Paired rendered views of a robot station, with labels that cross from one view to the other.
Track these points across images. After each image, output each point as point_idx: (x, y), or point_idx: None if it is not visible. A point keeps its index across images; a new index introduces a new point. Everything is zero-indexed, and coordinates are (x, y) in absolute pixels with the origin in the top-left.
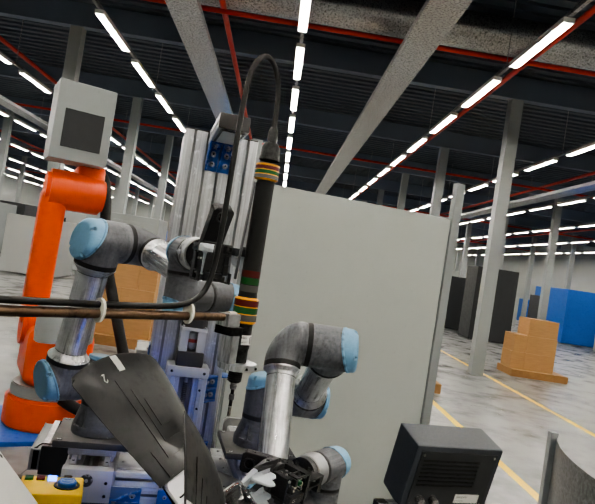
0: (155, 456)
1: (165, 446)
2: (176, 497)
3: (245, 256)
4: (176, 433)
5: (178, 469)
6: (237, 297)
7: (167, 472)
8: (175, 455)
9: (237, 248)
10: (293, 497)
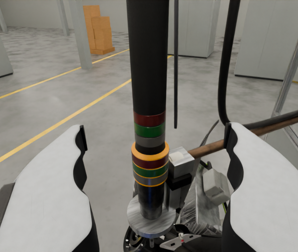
0: (218, 235)
1: (212, 240)
2: (195, 236)
3: (166, 85)
4: (204, 247)
5: (197, 238)
6: (168, 144)
7: (206, 234)
8: (201, 241)
9: (84, 193)
10: None
